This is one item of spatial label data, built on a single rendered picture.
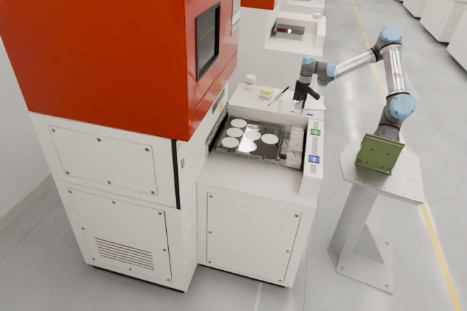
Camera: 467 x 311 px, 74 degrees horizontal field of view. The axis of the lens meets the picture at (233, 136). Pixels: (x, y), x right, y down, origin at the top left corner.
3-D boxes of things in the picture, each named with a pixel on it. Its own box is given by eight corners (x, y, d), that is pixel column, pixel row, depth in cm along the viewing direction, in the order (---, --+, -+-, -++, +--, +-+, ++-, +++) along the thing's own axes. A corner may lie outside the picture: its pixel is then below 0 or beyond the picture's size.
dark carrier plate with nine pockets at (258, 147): (216, 147, 176) (216, 146, 175) (231, 116, 203) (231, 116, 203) (276, 159, 170) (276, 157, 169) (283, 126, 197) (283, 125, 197)
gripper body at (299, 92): (293, 96, 197) (297, 78, 190) (307, 98, 195) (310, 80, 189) (292, 101, 190) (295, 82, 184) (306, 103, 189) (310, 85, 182)
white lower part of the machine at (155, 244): (87, 271, 205) (51, 180, 158) (145, 187, 271) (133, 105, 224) (187, 299, 193) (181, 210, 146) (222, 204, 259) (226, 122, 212)
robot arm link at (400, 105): (408, 123, 169) (395, 36, 183) (418, 114, 154) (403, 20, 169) (385, 124, 171) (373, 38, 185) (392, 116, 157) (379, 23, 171)
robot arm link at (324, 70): (335, 70, 185) (316, 66, 188) (337, 61, 174) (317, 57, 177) (331, 82, 183) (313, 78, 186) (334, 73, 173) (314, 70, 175)
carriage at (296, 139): (285, 166, 172) (285, 162, 170) (291, 130, 201) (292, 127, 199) (299, 169, 170) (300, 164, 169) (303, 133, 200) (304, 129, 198)
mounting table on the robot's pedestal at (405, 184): (411, 170, 200) (418, 154, 193) (415, 219, 166) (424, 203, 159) (340, 150, 213) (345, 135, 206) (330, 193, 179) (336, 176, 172)
